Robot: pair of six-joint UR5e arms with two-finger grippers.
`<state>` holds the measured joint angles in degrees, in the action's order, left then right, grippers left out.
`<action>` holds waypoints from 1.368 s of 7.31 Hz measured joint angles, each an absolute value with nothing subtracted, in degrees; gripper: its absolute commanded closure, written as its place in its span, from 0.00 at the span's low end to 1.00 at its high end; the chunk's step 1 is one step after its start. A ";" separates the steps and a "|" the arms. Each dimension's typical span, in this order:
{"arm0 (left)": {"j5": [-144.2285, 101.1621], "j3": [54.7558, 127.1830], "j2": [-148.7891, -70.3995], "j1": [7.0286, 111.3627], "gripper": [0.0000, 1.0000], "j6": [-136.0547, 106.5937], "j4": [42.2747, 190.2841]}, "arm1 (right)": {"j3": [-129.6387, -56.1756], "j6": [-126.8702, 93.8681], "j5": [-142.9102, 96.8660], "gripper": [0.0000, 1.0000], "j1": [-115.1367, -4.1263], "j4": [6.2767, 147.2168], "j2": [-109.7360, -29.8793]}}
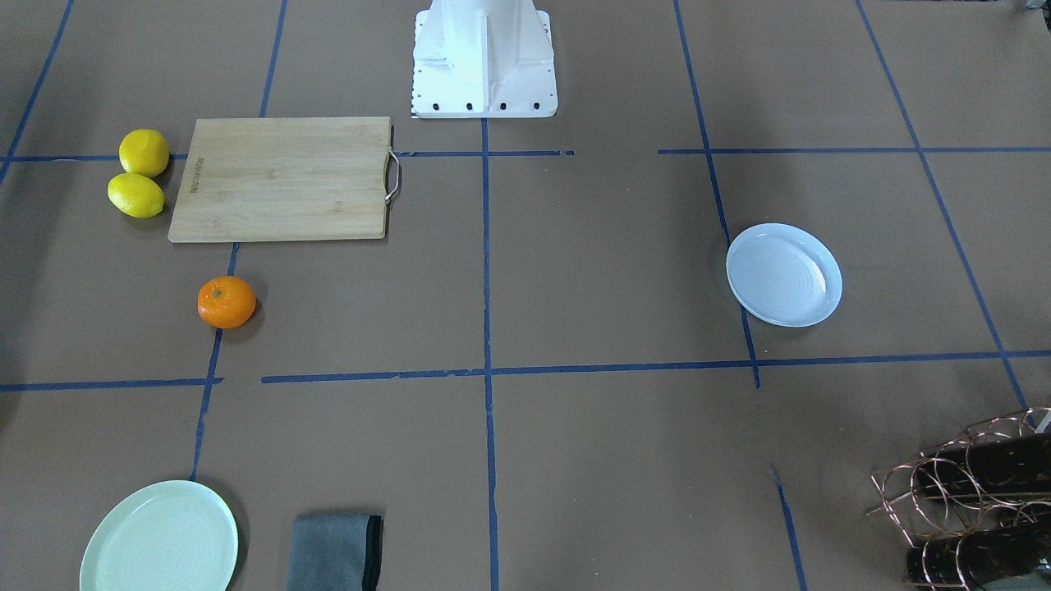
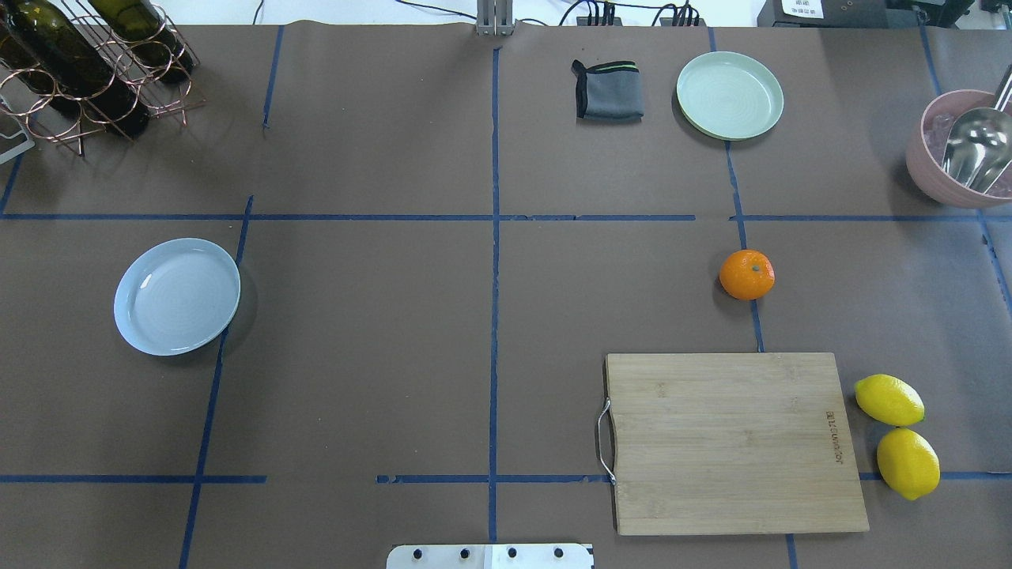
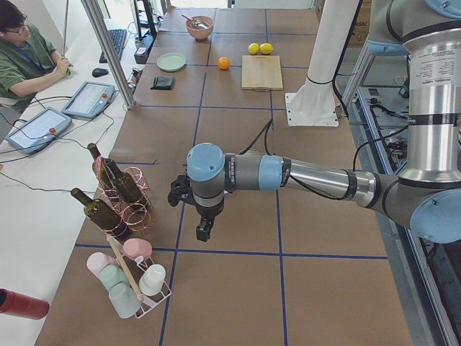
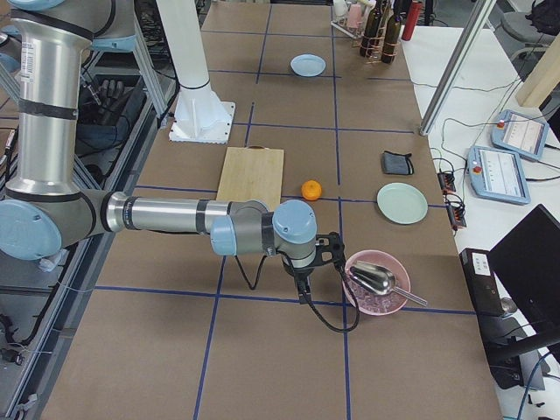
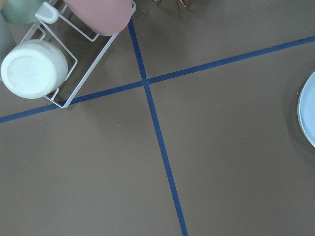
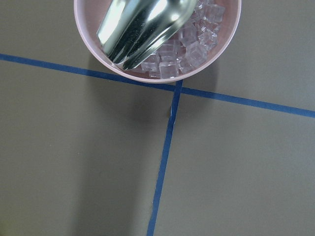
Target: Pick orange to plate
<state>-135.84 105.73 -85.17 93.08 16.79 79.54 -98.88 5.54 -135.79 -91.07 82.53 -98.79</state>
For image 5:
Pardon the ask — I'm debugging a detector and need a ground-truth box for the white wire dish rack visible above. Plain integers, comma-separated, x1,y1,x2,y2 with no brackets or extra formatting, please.
15,0,137,109

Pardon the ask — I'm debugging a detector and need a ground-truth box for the white upturned cup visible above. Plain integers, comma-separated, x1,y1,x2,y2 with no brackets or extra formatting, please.
1,39,68,99

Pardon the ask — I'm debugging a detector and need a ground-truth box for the green upturned cup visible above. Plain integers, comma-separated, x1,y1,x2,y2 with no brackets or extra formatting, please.
1,0,45,25

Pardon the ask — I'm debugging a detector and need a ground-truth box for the pale blue plate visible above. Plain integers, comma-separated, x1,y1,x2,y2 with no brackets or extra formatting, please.
297,72,315,147

